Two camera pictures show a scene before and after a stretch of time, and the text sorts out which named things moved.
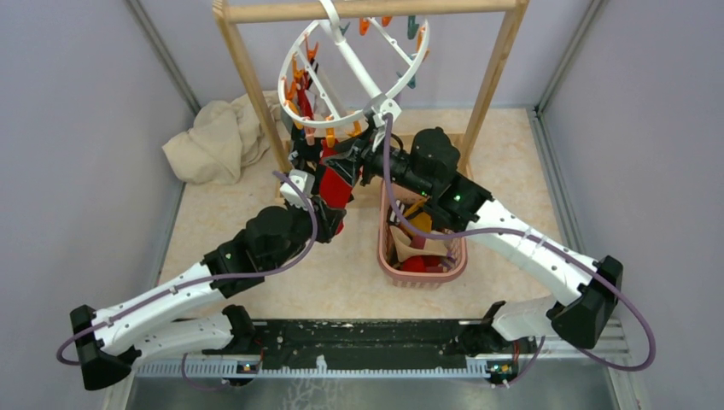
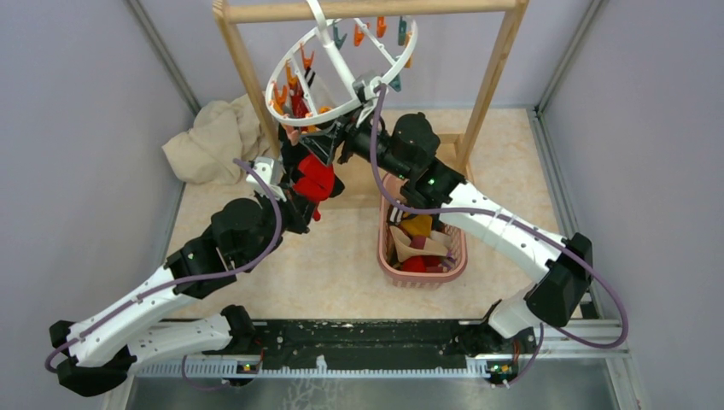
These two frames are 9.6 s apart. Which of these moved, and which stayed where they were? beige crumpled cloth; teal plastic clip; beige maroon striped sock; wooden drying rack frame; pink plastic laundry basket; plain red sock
Moved: teal plastic clip; plain red sock
Stayed: beige maroon striped sock; beige crumpled cloth; wooden drying rack frame; pink plastic laundry basket
